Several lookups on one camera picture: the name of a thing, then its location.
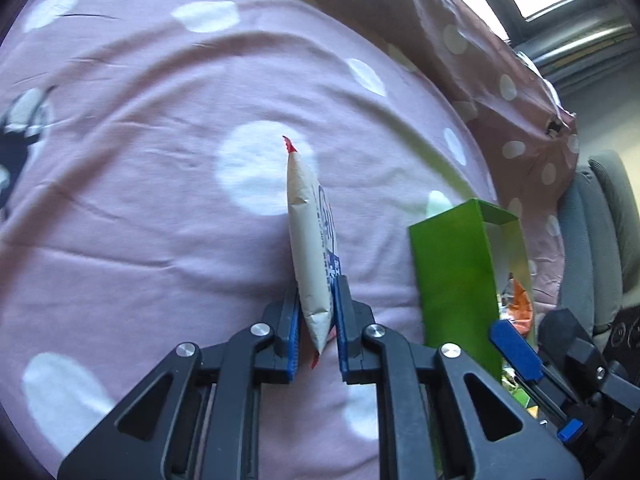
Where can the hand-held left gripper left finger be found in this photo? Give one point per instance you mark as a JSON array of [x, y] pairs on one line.
[[292, 330]]

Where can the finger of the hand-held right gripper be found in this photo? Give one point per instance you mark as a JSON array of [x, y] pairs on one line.
[[515, 350], [570, 345]]

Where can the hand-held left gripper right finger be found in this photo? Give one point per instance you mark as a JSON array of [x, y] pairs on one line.
[[342, 325]]

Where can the orange snack packet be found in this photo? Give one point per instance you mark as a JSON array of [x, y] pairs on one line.
[[520, 300]]

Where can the white blue red snack packet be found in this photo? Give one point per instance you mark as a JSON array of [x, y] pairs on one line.
[[310, 260]]

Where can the green cardboard box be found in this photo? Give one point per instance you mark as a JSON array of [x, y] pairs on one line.
[[450, 270]]

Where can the pink polka dot blanket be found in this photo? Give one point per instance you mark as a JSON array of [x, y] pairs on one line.
[[150, 185]]

